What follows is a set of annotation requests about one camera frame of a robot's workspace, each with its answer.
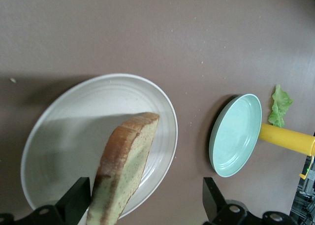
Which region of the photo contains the toasted brown bread slice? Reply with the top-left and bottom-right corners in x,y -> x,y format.
86,112 -> 160,225

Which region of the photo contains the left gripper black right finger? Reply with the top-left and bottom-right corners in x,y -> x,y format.
202,177 -> 297,225

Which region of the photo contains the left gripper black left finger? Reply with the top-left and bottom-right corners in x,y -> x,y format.
0,177 -> 92,225

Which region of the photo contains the beige round plate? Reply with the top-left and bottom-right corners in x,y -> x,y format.
20,73 -> 178,217

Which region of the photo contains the yellow mustard squeeze bottle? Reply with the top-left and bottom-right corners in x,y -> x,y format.
259,123 -> 315,180

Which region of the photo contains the green lettuce leaf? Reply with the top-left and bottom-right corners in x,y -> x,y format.
267,84 -> 294,129

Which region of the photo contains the mint green round plate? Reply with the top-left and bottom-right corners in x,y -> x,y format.
208,94 -> 263,178

